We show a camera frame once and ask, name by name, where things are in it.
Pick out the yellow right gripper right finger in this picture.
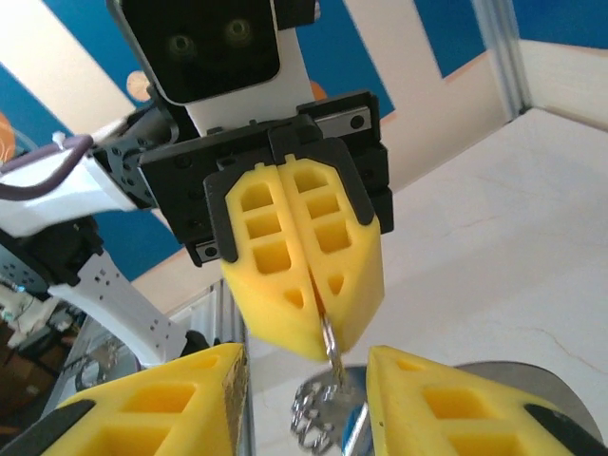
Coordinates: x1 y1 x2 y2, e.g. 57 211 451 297
365 345 600 456

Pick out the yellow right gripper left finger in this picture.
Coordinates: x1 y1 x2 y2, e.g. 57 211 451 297
0 342 251 456

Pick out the key with blue cap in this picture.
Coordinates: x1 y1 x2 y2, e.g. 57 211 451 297
339 398 376 456

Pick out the silver keyring with chain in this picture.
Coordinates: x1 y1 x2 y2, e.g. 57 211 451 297
289 313 355 452

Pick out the aluminium side rail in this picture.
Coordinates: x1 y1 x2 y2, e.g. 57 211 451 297
208 279 249 346

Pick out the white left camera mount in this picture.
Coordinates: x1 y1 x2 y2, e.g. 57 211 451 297
183 28 315 139

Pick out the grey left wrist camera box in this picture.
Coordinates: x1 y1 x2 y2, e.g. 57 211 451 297
106 0 281 105

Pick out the aluminium frame post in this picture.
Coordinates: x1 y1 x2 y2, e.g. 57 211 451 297
474 0 534 116

